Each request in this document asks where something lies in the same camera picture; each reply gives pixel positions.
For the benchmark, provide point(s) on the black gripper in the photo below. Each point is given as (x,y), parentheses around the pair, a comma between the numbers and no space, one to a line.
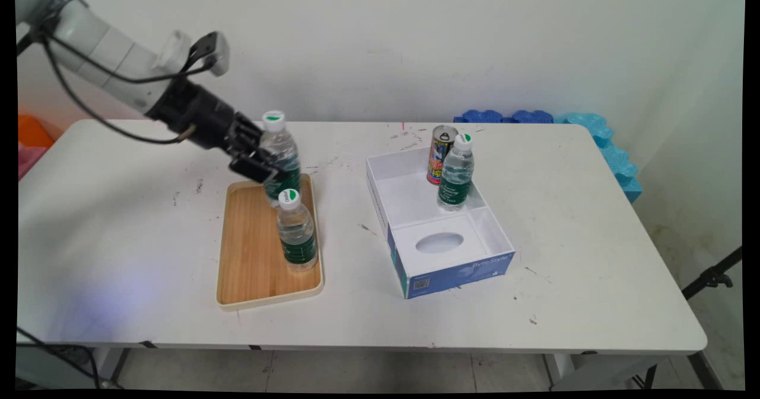
(199,114)

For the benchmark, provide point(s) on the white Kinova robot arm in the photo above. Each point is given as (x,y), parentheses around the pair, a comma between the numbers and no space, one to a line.
(101,51)

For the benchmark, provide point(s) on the wooden tray cream rim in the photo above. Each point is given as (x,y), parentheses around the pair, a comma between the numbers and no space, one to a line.
(252,250)

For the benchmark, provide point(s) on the colourful printed drink can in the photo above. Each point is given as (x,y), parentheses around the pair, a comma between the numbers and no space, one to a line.
(440,152)

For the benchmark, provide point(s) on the white blue cardboard box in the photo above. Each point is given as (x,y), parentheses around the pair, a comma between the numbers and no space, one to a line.
(439,244)

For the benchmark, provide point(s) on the orange object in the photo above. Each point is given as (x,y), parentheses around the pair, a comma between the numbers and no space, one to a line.
(34,132)

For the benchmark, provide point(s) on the pink object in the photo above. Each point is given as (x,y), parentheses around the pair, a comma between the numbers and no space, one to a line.
(28,158)

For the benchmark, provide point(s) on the dark blue foam mat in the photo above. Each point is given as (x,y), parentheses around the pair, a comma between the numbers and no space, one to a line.
(482,116)
(532,116)

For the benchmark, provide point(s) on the grey table leg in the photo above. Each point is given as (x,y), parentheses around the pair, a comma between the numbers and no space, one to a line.
(110,366)

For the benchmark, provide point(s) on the light blue foam mat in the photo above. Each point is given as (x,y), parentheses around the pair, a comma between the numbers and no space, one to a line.
(614,155)

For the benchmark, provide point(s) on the black tripod stand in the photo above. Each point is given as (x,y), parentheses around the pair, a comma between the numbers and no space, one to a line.
(709,277)

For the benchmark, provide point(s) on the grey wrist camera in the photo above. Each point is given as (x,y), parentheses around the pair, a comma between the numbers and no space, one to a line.
(211,51)

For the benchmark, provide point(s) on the grey table leg frame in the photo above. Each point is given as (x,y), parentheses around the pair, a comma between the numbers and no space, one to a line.
(594,372)

